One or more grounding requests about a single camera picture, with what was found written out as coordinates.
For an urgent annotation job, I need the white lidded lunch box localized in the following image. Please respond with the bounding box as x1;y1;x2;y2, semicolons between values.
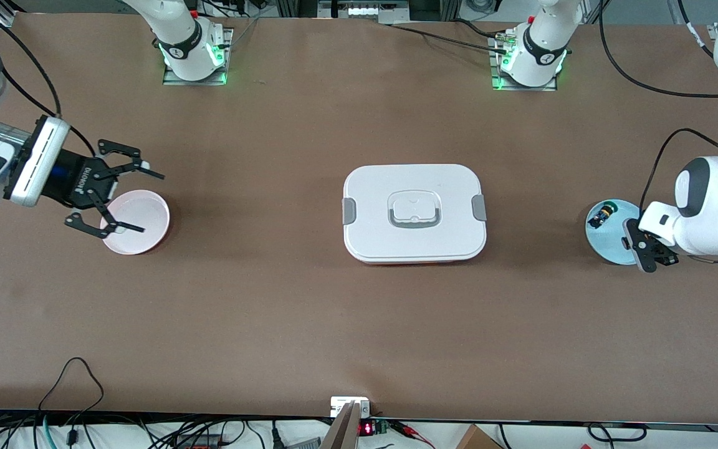
342;164;488;266

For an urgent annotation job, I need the brown cardboard box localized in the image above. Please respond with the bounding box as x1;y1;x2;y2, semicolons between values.
452;424;504;449

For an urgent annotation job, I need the light blue round plate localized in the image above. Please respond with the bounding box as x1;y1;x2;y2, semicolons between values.
585;199;644;266

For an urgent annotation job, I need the pink round plate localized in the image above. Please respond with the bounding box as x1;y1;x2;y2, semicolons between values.
100;190;171;256

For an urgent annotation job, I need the red clip lead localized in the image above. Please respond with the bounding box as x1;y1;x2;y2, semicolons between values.
393;420;436;449

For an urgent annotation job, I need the green push-button switch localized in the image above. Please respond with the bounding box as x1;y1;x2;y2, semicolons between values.
587;201;620;230

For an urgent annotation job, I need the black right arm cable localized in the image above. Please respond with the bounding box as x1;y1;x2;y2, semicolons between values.
0;7;97;158

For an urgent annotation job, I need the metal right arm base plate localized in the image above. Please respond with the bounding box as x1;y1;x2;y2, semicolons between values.
162;26;234;87

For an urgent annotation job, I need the black looped table cable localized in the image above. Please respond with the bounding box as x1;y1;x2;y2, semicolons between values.
37;357;105;426

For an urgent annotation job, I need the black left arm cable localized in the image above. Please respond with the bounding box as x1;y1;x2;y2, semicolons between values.
598;0;718;210

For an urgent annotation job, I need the black floor cable loop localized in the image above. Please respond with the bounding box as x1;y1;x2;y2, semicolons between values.
586;423;648;442

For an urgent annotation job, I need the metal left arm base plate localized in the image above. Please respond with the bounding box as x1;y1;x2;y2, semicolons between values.
488;34;558;93

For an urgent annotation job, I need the black cable to arm base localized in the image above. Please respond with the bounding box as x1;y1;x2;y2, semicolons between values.
389;24;510;53

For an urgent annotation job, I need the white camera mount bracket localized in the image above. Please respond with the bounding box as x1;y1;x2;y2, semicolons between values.
330;397;371;418

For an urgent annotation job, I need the grey aluminium mount bar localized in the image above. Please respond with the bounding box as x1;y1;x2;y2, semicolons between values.
318;401;363;449

